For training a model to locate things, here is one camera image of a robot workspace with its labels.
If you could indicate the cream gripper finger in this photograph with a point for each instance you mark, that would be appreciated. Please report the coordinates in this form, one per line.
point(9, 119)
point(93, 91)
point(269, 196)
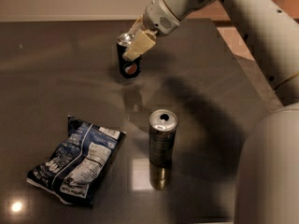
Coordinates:
point(138, 25)
point(143, 41)

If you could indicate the tall silver drink can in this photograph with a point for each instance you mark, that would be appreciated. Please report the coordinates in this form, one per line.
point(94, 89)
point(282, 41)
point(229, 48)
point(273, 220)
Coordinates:
point(162, 132)

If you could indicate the black pepsi can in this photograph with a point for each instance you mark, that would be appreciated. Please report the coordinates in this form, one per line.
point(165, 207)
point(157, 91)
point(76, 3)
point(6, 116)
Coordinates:
point(128, 69)

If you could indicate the blue chip bag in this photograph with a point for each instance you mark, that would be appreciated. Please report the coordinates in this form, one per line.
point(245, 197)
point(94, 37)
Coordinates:
point(77, 163)

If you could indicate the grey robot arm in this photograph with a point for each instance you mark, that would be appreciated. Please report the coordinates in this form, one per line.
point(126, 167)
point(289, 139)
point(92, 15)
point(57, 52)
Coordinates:
point(267, 187)

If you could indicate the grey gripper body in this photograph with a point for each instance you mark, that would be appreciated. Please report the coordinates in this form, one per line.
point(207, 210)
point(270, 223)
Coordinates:
point(160, 15)

